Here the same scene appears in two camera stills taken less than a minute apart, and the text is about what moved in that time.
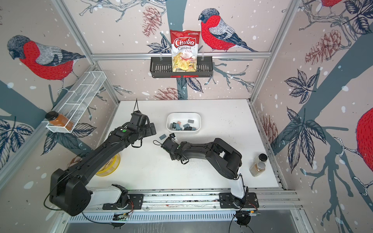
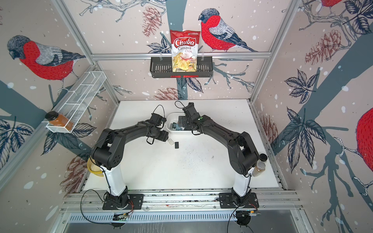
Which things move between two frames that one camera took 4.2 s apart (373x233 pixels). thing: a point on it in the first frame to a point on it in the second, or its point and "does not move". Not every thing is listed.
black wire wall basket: x=162 y=68 does not move
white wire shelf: x=74 y=104 does not move
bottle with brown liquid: x=257 y=169 does not move
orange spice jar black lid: x=59 y=120 does not move
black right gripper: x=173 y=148 to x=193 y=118
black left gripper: x=150 y=132 to x=164 y=136
